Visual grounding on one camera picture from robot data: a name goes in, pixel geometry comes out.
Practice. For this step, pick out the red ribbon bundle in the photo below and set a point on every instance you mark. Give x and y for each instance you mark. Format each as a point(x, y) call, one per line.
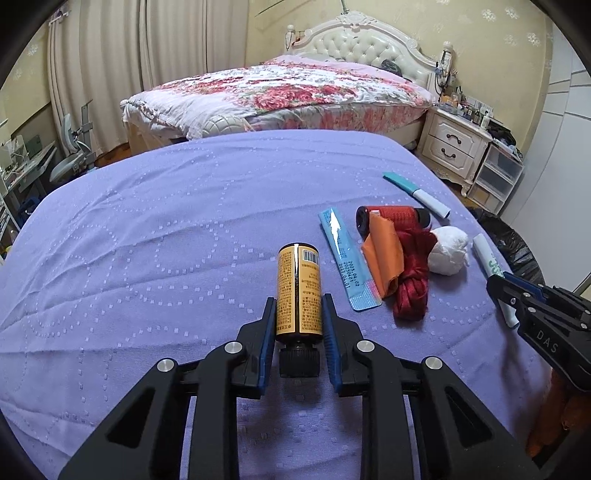
point(413, 286)

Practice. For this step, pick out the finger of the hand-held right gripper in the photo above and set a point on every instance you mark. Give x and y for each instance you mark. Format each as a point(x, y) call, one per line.
point(524, 287)
point(508, 295)

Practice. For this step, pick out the white tube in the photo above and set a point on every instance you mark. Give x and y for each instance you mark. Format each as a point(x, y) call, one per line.
point(485, 256)

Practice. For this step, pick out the red-label bottle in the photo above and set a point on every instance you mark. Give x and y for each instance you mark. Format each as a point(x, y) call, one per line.
point(397, 217)

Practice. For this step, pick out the white nightstand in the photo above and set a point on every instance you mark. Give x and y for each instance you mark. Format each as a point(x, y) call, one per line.
point(452, 143)

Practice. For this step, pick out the dark bag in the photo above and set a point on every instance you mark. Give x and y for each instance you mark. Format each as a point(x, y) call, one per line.
point(505, 136)

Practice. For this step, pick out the cluttered desk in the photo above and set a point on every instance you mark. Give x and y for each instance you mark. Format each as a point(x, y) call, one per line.
point(23, 175)

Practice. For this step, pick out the blue sachet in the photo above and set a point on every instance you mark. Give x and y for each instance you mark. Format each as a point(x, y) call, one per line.
point(344, 258)

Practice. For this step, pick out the floral bedspread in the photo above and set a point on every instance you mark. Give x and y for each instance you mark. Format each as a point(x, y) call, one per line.
point(286, 92)

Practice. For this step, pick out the orange cloth piece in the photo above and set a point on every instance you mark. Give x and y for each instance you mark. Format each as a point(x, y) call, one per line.
point(383, 258)

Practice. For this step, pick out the dark cloth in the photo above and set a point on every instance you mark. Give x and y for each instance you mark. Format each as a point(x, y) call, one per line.
point(391, 67)

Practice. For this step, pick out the beige curtain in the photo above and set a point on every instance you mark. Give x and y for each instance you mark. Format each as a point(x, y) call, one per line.
point(138, 60)

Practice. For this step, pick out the purple tablecloth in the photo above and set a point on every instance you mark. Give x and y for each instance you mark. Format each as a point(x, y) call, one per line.
point(161, 230)

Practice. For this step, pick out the white wardrobe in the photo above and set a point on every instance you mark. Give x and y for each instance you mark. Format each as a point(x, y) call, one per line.
point(568, 161)

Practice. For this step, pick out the group of small bottles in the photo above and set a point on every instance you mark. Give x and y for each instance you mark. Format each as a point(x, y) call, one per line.
point(466, 108)

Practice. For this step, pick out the grey chair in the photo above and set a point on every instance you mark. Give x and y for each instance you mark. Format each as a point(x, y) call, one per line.
point(74, 147)

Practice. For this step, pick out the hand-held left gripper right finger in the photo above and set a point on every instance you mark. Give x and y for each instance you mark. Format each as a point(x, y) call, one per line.
point(330, 341)

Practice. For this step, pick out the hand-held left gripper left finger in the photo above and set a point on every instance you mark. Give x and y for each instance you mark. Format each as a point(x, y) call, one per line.
point(268, 337)

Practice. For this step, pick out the plastic drawer unit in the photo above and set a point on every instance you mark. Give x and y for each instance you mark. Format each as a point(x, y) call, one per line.
point(496, 177)

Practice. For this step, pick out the white tissue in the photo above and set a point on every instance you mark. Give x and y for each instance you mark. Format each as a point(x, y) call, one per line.
point(448, 251)

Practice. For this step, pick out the person's right forearm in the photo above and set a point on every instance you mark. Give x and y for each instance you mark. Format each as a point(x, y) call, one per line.
point(554, 406)

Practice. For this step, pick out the white tufted bed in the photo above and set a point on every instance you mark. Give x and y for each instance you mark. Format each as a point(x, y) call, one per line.
point(360, 41)

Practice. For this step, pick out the black-lined trash bin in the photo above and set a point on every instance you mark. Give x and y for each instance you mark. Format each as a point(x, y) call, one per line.
point(517, 244)

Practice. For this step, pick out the yellow-label bottle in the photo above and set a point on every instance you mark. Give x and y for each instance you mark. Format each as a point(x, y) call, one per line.
point(299, 290)

